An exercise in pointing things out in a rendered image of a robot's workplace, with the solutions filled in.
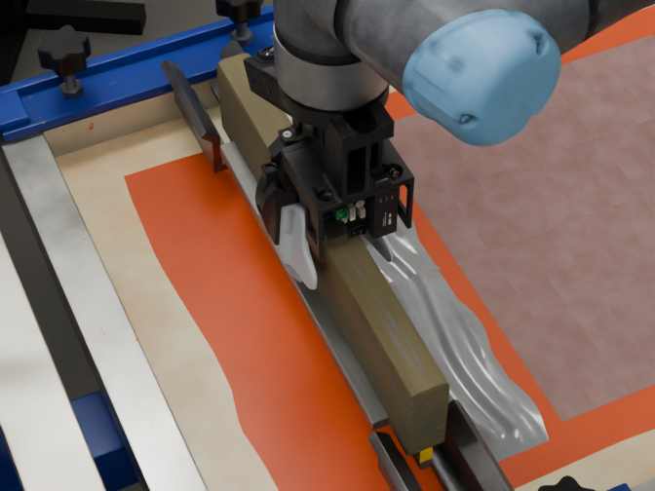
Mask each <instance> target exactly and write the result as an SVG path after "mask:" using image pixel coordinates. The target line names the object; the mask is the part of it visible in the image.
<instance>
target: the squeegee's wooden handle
mask: <svg viewBox="0 0 655 491"><path fill-rule="evenodd" d="M247 57H250V54H246V53H243V54H239V55H236V56H233V57H228V58H225V59H223V60H222V61H220V62H219V63H218V65H217V67H216V71H217V81H218V91H219V101H220V112H221V122H222V127H223V129H224V130H225V132H226V134H227V136H228V138H229V139H230V141H234V142H235V143H236V145H237V147H238V149H239V151H240V152H241V154H242V156H243V158H244V159H245V161H246V163H247V165H248V167H249V168H250V171H251V173H252V174H253V176H254V178H255V180H256V182H257V183H258V181H259V179H260V176H261V165H263V164H267V163H270V156H271V153H270V151H269V150H268V146H269V145H270V144H271V143H272V142H273V141H274V140H276V138H277V137H278V136H279V133H278V131H279V130H282V129H285V128H288V127H290V126H291V125H292V123H291V122H290V120H289V118H288V116H287V114H286V113H285V112H284V111H282V110H281V109H279V108H278V107H276V106H274V105H273V104H271V103H270V102H268V101H267V100H265V99H263V98H262V97H260V96H259V95H257V94H255V93H253V92H252V91H251V90H250V84H249V81H248V77H247V73H246V69H245V66H244V58H247ZM309 248H310V253H311V256H312V259H313V263H314V266H315V269H316V273H317V290H318V291H319V293H320V294H321V296H322V298H323V300H324V301H325V303H326V305H327V308H328V309H329V311H330V313H331V315H332V317H333V318H334V320H335V322H336V324H337V325H338V327H339V329H340V331H341V333H342V334H343V336H344V338H345V340H346V341H347V343H348V345H349V347H350V349H351V350H352V352H353V354H354V356H355V357H356V359H357V361H358V363H359V365H360V366H361V368H362V370H363V372H364V374H365V375H366V378H367V380H368V381H369V383H370V384H371V386H372V388H373V389H374V391H375V393H376V395H377V396H378V398H379V400H380V402H381V404H382V405H383V407H384V409H385V411H386V412H387V414H388V416H389V426H390V427H391V429H392V431H393V433H394V435H395V436H396V438H397V440H398V442H399V444H400V445H401V447H402V449H403V451H404V452H405V454H406V455H407V456H410V455H412V454H415V453H417V452H420V451H422V450H425V449H427V448H430V447H432V446H435V445H437V444H440V443H442V442H444V438H445V428H446V418H447V409H448V398H449V387H450V385H449V384H448V382H447V380H446V379H445V377H444V375H443V373H442V371H441V370H440V368H439V366H438V365H437V363H436V361H435V360H434V358H433V357H432V355H431V353H430V352H429V350H428V348H427V347H426V345H425V343H424V342H423V340H422V338H421V337H420V335H419V333H418V332H417V330H416V328H415V327H414V325H413V323H412V322H411V320H410V318H409V317H408V315H407V314H406V312H405V310H404V308H403V306H402V305H401V303H400V301H399V300H398V298H397V296H396V295H395V293H394V291H393V290H392V288H391V287H390V286H389V284H388V282H387V281H386V279H385V277H384V276H383V274H382V273H381V271H380V269H379V268H378V266H377V264H376V263H375V261H374V259H373V258H372V256H371V254H370V253H369V251H368V249H367V248H366V245H365V244H364V242H363V240H362V239H361V237H360V235H359V236H356V237H354V238H351V239H347V234H346V235H343V236H340V237H337V238H334V239H332V240H331V241H328V240H327V239H324V240H323V259H322V260H320V261H319V259H318V258H317V256H316V254H315V252H314V251H313V249H312V248H311V247H310V245H309Z"/></svg>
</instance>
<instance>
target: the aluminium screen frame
mask: <svg viewBox="0 0 655 491"><path fill-rule="evenodd" d="M215 82H218V81H217V77H214V78H210V79H208V80H205V81H202V82H199V83H195V84H192V85H190V86H191V88H192V89H193V90H195V92H196V94H197V96H198V97H199V99H200V100H201V102H202V103H203V105H204V107H205V109H206V110H207V109H210V108H213V107H216V106H218V105H219V103H218V101H217V99H216V98H215V96H214V94H213V93H212V89H211V84H212V83H215ZM181 117H183V116H182V114H181V112H180V110H179V108H178V107H177V105H176V103H175V101H174V94H173V91H170V92H167V93H163V94H158V95H155V96H152V97H149V98H146V99H143V100H140V101H137V102H133V103H130V104H127V105H124V106H121V107H117V108H114V109H111V110H108V111H104V112H101V113H98V114H95V115H93V116H89V117H86V118H83V119H80V120H77V121H73V122H70V123H67V124H64V125H61V126H57V127H54V128H51V129H48V130H45V131H41V132H37V133H34V134H31V135H27V136H24V137H21V138H18V139H15V140H11V141H8V142H5V141H4V139H3V137H2V135H1V133H0V157H1V160H2V162H3V164H4V167H5V169H6V171H7V173H8V176H9V177H10V180H11V182H12V185H13V187H14V189H15V192H16V194H17V196H18V199H19V202H20V205H21V207H22V209H23V212H24V214H25V216H26V219H27V221H28V223H29V226H30V228H31V230H32V233H33V235H34V237H35V240H36V242H37V244H38V246H39V248H40V250H41V253H42V255H43V257H44V260H45V262H46V264H47V267H48V269H49V271H50V274H51V276H52V278H53V281H54V283H55V285H56V288H57V290H58V294H59V296H60V298H61V301H62V303H63V305H64V308H65V310H66V312H67V314H68V316H69V318H70V321H71V323H72V325H73V328H74V330H75V332H76V335H77V337H78V339H79V342H80V344H81V346H82V349H83V351H84V353H85V356H86V358H87V360H88V363H89V365H90V368H91V370H92V372H93V374H94V376H95V378H96V382H97V384H98V387H99V389H100V391H101V394H102V396H103V398H104V401H105V403H106V405H107V408H108V410H109V412H110V415H111V417H112V419H113V422H114V424H115V426H116V429H117V431H118V433H119V436H120V437H121V439H122V442H123V444H124V446H125V449H126V451H127V453H128V456H129V458H130V460H131V463H132V465H133V467H134V470H135V473H136V476H137V478H138V480H139V483H140V485H141V487H142V490H143V491H208V488H207V486H206V484H205V482H204V480H203V479H202V476H201V474H200V472H199V470H198V468H197V466H196V463H195V461H194V459H193V457H192V455H191V453H190V450H189V448H188V446H187V444H186V442H185V439H184V437H183V435H182V433H181V431H180V429H179V426H178V424H177V422H176V420H175V418H174V416H173V413H172V411H171V409H170V407H169V405H168V402H167V400H166V398H165V396H164V394H163V392H162V389H161V387H160V385H159V383H158V381H157V379H156V376H155V374H154V372H153V370H152V368H151V366H150V363H149V361H148V359H147V357H146V355H145V353H144V351H143V349H142V347H141V345H140V343H139V341H138V338H137V336H136V334H135V331H134V329H133V326H132V324H131V322H130V320H129V318H128V315H127V313H126V311H125V309H124V307H123V305H122V302H121V300H120V298H119V296H118V294H117V292H116V289H115V287H114V285H113V283H112V281H111V280H110V277H109V275H108V273H107V271H106V269H105V267H104V264H103V262H102V260H101V258H100V256H99V254H98V251H97V249H96V246H95V244H94V242H93V239H92V237H91V235H90V233H89V231H88V229H87V226H86V224H85V222H84V220H83V218H82V216H81V213H80V211H79V209H78V208H77V206H76V204H75V201H74V199H73V197H72V195H71V193H70V190H69V188H68V186H67V184H66V182H65V180H64V177H63V175H62V173H61V171H60V169H59V167H58V163H57V161H56V159H55V157H59V156H62V155H65V154H68V153H71V152H74V151H77V150H81V149H84V148H87V147H90V146H93V145H96V144H99V143H102V142H105V141H108V140H111V139H114V138H117V137H121V136H124V135H127V134H130V133H133V132H138V131H142V130H145V129H148V128H151V127H154V126H157V125H160V124H164V123H167V122H169V121H172V120H175V119H178V118H181Z"/></svg>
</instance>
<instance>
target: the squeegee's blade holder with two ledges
mask: <svg viewBox="0 0 655 491"><path fill-rule="evenodd" d="M220 155H221V157H222V159H223V160H224V162H225V164H226V166H227V168H228V169H229V170H230V172H231V174H232V176H233V178H234V180H235V181H236V183H237V185H238V187H239V189H240V190H241V192H242V194H243V196H244V198H245V200H246V201H247V203H248V205H249V207H250V210H251V211H252V213H253V215H254V217H255V219H256V220H257V222H258V224H259V226H260V228H261V230H262V231H263V233H264V235H265V237H266V239H267V241H268V242H269V244H270V246H271V247H272V249H273V250H274V252H275V254H276V256H277V258H278V260H279V261H280V263H281V265H282V267H283V269H284V271H285V272H286V274H287V276H288V278H289V280H290V282H291V284H292V286H293V288H294V290H295V291H296V293H297V295H298V297H299V299H300V301H301V302H302V304H303V306H304V308H305V310H306V311H307V313H308V315H309V317H310V319H311V321H312V322H313V324H314V325H315V327H316V329H317V331H318V332H319V334H320V336H321V338H322V340H323V341H324V343H325V345H326V347H327V350H328V351H329V353H330V355H331V357H332V359H333V361H334V362H335V364H336V366H337V368H338V370H339V371H340V373H341V375H342V377H343V379H344V381H345V382H346V384H347V386H348V388H349V390H350V392H351V393H352V395H353V397H354V399H355V401H356V402H357V404H358V405H359V407H360V409H361V411H362V412H363V414H364V416H365V418H366V421H367V422H368V424H369V426H370V428H371V429H372V430H374V431H375V430H377V429H380V428H382V427H385V426H387V425H389V416H388V414H387V412H386V411H385V409H384V407H383V405H382V404H381V402H380V400H379V398H378V396H377V395H376V393H375V391H374V389H373V388H372V386H371V384H370V383H369V381H368V380H367V378H366V375H365V374H364V372H363V370H362V368H361V366H360V365H359V363H358V361H357V359H356V357H355V356H354V354H353V352H352V350H351V349H350V347H349V345H348V343H347V341H346V340H345V338H344V336H343V334H342V333H341V331H340V329H339V327H338V325H337V324H336V322H335V320H334V318H333V317H332V315H331V313H330V311H329V309H328V307H327V305H326V303H325V301H324V300H323V298H322V296H321V294H320V293H319V291H318V290H317V288H316V289H310V288H308V287H307V285H306V284H305V283H304V282H301V283H300V282H299V281H297V280H296V279H295V278H294V277H292V276H291V275H290V274H289V272H288V271H287V270H286V268H285V266H284V265H283V263H282V261H281V259H280V257H279V255H278V253H277V251H276V249H275V247H274V245H273V243H272V241H271V239H270V236H269V234H268V232H267V230H266V228H265V226H264V224H263V221H262V219H261V217H260V215H259V212H258V210H257V207H256V204H255V191H256V187H257V184H258V183H257V182H256V180H255V178H254V176H253V174H252V173H251V171H250V168H249V167H248V165H247V163H246V161H245V159H244V158H243V156H242V154H241V152H240V151H239V149H238V147H237V145H236V143H235V142H234V141H231V142H228V143H225V144H222V145H220Z"/></svg>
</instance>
